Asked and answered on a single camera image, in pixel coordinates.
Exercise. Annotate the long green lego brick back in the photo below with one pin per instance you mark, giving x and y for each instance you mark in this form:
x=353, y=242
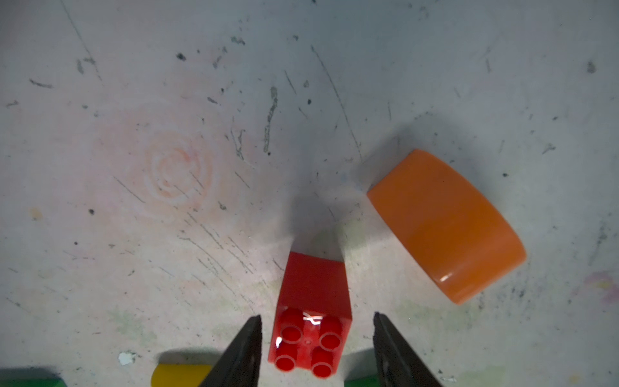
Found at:
x=33, y=383

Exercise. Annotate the small green lego brick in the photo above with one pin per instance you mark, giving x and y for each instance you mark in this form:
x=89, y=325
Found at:
x=369, y=381

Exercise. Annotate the small red lego brick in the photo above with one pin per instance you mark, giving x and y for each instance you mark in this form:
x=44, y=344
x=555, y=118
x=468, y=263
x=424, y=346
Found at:
x=313, y=316

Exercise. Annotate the yellow rounded lego brick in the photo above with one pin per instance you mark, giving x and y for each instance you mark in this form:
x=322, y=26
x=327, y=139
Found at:
x=180, y=375

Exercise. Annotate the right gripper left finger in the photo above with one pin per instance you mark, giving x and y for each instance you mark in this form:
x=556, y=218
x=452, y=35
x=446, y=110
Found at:
x=240, y=363

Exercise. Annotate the orange round lego piece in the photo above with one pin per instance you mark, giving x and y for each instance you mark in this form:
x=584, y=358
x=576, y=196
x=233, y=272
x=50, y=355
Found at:
x=459, y=239

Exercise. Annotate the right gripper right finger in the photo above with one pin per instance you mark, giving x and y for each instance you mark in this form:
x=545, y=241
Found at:
x=397, y=363

